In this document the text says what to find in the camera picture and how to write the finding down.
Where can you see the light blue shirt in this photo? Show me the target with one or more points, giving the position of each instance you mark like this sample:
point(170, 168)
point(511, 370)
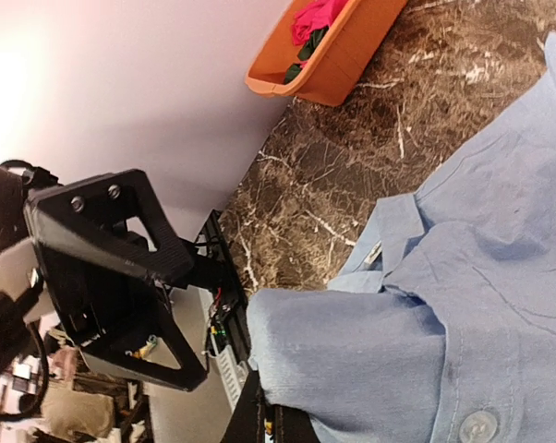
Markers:
point(441, 325)

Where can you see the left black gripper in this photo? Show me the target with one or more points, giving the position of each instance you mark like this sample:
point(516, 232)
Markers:
point(101, 254)

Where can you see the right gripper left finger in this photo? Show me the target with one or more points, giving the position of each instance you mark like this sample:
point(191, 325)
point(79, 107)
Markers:
point(247, 421)

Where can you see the dark green cloth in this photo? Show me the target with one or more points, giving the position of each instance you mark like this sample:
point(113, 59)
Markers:
point(307, 50)

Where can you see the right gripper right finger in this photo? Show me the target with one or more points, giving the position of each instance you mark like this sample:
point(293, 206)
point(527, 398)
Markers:
point(292, 426)

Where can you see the orange plastic basket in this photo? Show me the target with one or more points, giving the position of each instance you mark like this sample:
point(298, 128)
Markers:
point(336, 66)

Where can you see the red cloth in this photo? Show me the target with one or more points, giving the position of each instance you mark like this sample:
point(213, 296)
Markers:
point(315, 16)

